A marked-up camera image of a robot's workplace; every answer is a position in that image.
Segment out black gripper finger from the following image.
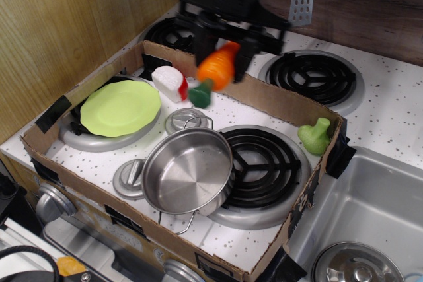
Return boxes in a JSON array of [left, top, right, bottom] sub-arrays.
[[233, 39, 260, 83], [194, 26, 219, 64]]

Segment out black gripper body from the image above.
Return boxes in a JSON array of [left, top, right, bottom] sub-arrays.
[[176, 0, 289, 54]]

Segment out orange toy carrot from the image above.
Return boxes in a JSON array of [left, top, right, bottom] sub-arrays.
[[188, 41, 241, 108]]

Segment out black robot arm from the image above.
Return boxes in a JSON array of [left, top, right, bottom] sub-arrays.
[[175, 0, 290, 83]]

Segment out light green plate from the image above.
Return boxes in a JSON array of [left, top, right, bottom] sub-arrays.
[[80, 80, 161, 137]]

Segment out back left black burner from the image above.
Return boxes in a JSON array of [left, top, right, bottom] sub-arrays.
[[138, 17, 194, 53]]

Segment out white red toy cheese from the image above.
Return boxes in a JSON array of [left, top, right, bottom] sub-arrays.
[[151, 66, 188, 102]]

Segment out hanging metal spatula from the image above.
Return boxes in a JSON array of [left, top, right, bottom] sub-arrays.
[[288, 0, 313, 27]]

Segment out back right black burner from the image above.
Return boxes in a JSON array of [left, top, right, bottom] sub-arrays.
[[258, 50, 365, 116]]

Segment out green toy broccoli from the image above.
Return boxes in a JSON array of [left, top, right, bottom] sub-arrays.
[[297, 118, 330, 155]]

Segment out stainless steel pot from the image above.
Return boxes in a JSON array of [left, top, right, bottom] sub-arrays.
[[141, 126, 235, 219]]

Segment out silver knob left of pot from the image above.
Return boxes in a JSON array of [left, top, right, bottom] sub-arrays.
[[112, 159, 145, 201]]

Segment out grey toy sink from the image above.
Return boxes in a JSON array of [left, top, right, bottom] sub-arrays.
[[288, 147, 422, 281]]

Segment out cardboard fence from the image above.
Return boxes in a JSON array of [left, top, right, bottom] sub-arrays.
[[22, 41, 354, 281]]

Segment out silver front stove knob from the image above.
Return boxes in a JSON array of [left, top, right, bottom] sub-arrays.
[[36, 183, 77, 224]]

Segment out silver stove knob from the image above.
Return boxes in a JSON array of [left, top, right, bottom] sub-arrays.
[[161, 259, 205, 282], [36, 183, 77, 224]]

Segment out silver bottom stove knob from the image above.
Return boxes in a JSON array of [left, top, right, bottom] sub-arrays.
[[161, 259, 205, 282]]

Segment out steel lid in sink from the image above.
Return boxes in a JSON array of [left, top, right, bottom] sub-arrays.
[[311, 242, 404, 281]]

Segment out black cable bottom left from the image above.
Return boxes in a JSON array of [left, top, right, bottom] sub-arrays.
[[0, 245, 62, 282]]

